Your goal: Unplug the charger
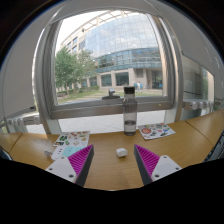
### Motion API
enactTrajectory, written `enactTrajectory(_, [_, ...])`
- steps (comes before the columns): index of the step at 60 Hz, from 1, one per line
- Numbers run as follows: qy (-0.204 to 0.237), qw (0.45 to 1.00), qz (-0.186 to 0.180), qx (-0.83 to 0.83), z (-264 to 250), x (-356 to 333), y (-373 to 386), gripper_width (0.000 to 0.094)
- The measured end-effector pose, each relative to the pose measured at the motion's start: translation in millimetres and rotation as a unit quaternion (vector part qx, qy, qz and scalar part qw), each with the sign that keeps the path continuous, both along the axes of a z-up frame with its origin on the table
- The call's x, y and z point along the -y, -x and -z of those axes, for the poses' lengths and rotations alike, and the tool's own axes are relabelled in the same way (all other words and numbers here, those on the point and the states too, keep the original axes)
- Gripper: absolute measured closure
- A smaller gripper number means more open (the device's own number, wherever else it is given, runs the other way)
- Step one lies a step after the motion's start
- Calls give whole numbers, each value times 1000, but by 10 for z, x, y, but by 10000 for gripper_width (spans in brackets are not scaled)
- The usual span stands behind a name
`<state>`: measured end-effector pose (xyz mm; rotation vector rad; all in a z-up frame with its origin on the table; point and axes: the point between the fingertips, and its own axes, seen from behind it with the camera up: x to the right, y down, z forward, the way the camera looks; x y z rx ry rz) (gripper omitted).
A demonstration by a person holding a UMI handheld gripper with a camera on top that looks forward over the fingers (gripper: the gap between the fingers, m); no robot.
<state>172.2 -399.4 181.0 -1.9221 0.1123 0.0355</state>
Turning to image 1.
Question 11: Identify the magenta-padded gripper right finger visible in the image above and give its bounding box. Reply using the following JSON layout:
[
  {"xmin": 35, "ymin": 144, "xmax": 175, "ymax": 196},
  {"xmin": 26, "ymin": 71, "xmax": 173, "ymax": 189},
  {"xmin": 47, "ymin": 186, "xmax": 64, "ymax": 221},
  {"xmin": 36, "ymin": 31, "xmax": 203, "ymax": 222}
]
[{"xmin": 133, "ymin": 143, "xmax": 183, "ymax": 186}]

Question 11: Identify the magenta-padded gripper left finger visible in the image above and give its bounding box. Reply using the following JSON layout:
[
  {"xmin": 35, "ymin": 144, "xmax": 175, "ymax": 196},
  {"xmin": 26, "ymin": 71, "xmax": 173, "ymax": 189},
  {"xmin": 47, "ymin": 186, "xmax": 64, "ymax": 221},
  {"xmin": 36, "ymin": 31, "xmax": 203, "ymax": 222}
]
[{"xmin": 44, "ymin": 143, "xmax": 95, "ymax": 188}]

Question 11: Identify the white charger block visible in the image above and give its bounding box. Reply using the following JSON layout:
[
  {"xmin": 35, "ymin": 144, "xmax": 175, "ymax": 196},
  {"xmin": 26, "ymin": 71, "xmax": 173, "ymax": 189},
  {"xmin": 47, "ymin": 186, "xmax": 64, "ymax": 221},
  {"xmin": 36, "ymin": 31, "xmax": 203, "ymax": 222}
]
[{"xmin": 115, "ymin": 147, "xmax": 129, "ymax": 159}]

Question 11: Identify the large sticker sheet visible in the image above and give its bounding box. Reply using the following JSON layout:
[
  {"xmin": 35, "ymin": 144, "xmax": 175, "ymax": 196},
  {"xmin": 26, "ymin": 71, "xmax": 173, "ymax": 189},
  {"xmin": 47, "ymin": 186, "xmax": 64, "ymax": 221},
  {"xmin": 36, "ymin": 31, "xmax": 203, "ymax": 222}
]
[{"xmin": 53, "ymin": 130, "xmax": 91, "ymax": 148}]

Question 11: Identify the small sticker sheet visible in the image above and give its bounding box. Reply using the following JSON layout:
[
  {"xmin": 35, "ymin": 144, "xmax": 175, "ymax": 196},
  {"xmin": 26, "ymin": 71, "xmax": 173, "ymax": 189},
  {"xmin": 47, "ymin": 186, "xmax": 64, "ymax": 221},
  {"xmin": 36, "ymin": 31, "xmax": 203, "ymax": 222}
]
[{"xmin": 137, "ymin": 122, "xmax": 177, "ymax": 141}]

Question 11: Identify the clear black-capped water bottle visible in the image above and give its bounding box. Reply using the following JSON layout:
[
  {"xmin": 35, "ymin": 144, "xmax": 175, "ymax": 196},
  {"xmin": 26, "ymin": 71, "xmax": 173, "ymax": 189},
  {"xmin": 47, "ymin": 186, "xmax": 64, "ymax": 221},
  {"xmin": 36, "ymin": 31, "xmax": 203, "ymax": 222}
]
[{"xmin": 122, "ymin": 85, "xmax": 139, "ymax": 137}]

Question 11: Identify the green tree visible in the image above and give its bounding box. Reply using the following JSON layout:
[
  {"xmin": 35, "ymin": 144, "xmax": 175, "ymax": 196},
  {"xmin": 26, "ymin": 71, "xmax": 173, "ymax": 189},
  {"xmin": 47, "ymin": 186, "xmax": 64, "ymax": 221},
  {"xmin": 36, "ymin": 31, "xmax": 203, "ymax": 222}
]
[{"xmin": 54, "ymin": 46, "xmax": 98, "ymax": 97}]

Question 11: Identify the glass office building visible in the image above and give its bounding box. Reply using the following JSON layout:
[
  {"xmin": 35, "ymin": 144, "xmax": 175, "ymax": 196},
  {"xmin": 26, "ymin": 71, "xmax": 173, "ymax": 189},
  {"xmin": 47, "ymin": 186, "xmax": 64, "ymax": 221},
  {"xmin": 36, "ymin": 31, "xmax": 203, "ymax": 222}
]
[{"xmin": 59, "ymin": 10, "xmax": 164, "ymax": 92}]

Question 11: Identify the white wall socket rail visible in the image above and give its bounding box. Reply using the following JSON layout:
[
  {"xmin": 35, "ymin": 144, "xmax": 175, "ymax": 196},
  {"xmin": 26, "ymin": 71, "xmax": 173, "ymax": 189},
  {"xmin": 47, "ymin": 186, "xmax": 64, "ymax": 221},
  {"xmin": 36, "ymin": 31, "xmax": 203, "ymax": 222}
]
[
  {"xmin": 0, "ymin": 106, "xmax": 42, "ymax": 135},
  {"xmin": 182, "ymin": 98, "xmax": 224, "ymax": 113}
]

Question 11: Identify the grey window frame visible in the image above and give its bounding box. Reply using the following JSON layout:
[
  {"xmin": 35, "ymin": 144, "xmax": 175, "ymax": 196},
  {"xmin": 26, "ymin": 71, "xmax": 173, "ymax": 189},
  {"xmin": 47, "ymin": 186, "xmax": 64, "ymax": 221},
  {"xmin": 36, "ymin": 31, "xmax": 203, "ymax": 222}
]
[{"xmin": 31, "ymin": 8, "xmax": 186, "ymax": 135}]

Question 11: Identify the dark window handle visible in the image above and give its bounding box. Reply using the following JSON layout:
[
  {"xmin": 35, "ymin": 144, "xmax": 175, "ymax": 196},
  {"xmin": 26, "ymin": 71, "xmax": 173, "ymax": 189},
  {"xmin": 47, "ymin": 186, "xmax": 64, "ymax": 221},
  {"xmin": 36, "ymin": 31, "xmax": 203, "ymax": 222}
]
[{"xmin": 101, "ymin": 88, "xmax": 121, "ymax": 101}]

